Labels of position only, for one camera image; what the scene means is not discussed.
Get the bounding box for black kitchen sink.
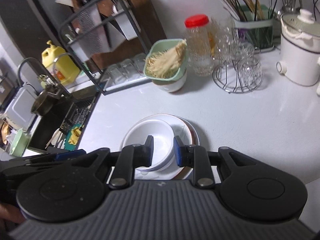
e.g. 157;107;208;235
27;90;100;153

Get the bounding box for teal silicone mat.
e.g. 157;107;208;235
64;127;84;150

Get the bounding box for pale green bowl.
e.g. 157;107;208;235
9;127;32;157

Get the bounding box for red lid glass jar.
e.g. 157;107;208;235
184;14;215;77

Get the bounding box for black dish rack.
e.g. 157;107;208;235
59;0;151;95

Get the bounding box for yellow detergent jug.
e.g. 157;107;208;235
41;40;80;85

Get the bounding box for dark kitchen faucet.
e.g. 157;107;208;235
17;57;73;100

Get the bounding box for bundle of chopsticks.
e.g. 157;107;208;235
215;0;270;22

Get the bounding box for white floral plate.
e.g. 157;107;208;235
130;114;200;180

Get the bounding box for yellow cloth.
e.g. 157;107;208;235
66;126;82;145

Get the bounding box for person's left hand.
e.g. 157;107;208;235
0;204;24;232

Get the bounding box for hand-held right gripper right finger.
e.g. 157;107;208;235
173;135;253;189

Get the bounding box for white appliance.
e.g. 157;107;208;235
4;82;38;130

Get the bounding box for wire cup rack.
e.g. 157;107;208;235
212;60;264;93

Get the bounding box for clear drinking glass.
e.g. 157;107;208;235
132;54;148;73
120;60;135;79
109;65;123;83

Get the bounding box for pale blue bowl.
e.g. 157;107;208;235
135;152;176;173

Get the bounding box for steel sink drain rack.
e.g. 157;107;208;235
60;97;97;135

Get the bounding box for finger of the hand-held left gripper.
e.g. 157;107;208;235
9;149;87;167

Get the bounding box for white plate with brown rim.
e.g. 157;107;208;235
172;120;201;181

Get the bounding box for dark metal pan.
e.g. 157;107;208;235
30;89;60;117

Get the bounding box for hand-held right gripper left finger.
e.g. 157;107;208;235
67;135;155;190

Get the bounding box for group of clear glass cups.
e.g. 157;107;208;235
212;17;263;80

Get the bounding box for enoki mushrooms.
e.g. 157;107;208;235
146;39;187;78

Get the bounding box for white electric cooker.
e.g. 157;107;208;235
276;9;320;87

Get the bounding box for green utensil caddy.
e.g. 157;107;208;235
234;4;274;53

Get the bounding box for chrome gooseneck faucet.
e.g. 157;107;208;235
52;52;87;80

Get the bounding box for white bowl with brown band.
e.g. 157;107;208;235
153;69;187;93

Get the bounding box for embossed metal board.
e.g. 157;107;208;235
67;0;110;60

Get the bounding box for brown wooden cutting board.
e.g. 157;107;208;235
72;0;168;73

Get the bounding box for green strainer basket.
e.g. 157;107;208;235
143;39;188;85

